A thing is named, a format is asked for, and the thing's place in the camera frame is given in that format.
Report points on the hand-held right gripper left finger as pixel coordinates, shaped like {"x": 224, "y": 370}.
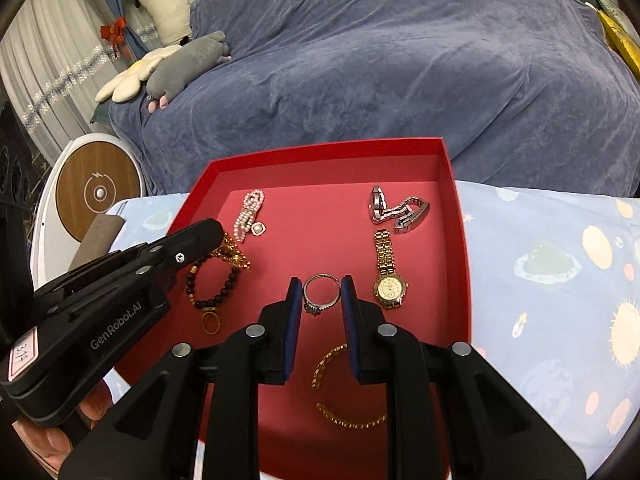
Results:
{"x": 289, "y": 330}

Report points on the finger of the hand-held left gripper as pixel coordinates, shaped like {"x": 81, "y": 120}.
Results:
{"x": 150, "y": 265}
{"x": 289, "y": 330}

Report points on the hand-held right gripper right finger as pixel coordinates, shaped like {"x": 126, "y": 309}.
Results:
{"x": 350, "y": 330}

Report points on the gold wristwatch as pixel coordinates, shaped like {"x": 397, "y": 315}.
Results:
{"x": 391, "y": 287}

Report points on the red cardboard box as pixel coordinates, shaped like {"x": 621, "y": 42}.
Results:
{"x": 310, "y": 240}

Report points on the silver wristwatch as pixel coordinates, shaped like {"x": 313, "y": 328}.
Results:
{"x": 376, "y": 205}

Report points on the person's left hand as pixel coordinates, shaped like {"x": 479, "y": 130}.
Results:
{"x": 45, "y": 447}

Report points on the round wooden charger table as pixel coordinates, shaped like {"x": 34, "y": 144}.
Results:
{"x": 97, "y": 192}

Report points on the black shelf unit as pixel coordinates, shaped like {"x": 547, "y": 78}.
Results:
{"x": 10, "y": 170}

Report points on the cream flower pillow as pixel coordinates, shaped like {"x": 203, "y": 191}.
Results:
{"x": 132, "y": 75}

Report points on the light blue planet tablecloth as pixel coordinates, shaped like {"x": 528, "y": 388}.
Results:
{"x": 540, "y": 310}

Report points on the grey plush toy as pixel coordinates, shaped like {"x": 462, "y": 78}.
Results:
{"x": 185, "y": 65}

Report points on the white sheer curtain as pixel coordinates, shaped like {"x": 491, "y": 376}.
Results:
{"x": 50, "y": 60}

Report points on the red bow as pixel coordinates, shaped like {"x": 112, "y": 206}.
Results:
{"x": 114, "y": 30}

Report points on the white plush toy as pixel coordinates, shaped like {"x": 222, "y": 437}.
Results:
{"x": 160, "y": 5}

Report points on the blue velvet blanket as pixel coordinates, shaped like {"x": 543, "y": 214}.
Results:
{"x": 375, "y": 60}

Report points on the gold cushion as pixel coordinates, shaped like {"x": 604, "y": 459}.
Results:
{"x": 620, "y": 35}

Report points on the grey cushion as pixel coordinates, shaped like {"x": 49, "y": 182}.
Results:
{"x": 607, "y": 0}

